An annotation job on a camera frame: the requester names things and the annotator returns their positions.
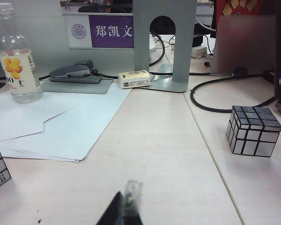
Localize grey flat mat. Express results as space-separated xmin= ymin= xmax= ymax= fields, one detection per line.
xmin=41 ymin=78 xmax=114 ymax=95

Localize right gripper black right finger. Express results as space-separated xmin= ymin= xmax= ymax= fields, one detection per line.
xmin=123 ymin=179 xmax=144 ymax=225

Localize red cushion yellow patches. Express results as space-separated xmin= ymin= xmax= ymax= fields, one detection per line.
xmin=213 ymin=0 xmax=264 ymax=24

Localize thick black cable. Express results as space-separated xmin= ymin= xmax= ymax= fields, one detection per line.
xmin=189 ymin=72 xmax=278 ymax=113

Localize white paper sheet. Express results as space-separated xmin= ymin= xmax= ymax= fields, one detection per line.
xmin=0 ymin=83 xmax=133 ymax=163
xmin=0 ymin=92 xmax=80 ymax=143

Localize clear bottle yellow flower label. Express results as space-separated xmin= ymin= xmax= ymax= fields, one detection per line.
xmin=0 ymin=0 xmax=44 ymax=104

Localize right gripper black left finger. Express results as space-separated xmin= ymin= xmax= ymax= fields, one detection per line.
xmin=100 ymin=191 xmax=125 ymax=225

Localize frosted desk partition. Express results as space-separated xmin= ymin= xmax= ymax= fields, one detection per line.
xmin=0 ymin=0 xmax=134 ymax=82

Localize silver mirror cube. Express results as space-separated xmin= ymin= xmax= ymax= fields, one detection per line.
xmin=226 ymin=105 xmax=281 ymax=158

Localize purple white name sign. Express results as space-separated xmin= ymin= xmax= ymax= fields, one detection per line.
xmin=65 ymin=13 xmax=134 ymax=50

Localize white cable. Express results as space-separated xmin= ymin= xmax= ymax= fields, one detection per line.
xmin=196 ymin=16 xmax=216 ymax=33

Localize small white box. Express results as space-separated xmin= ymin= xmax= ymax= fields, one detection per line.
xmin=118 ymin=69 xmax=153 ymax=90

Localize grey stapler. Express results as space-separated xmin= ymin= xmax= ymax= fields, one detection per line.
xmin=49 ymin=60 xmax=103 ymax=84

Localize grey metal bookend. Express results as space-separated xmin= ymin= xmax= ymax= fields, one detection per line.
xmin=132 ymin=0 xmax=197 ymax=93

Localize silver laptop lid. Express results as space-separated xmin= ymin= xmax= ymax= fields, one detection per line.
xmin=212 ymin=15 xmax=277 ymax=76

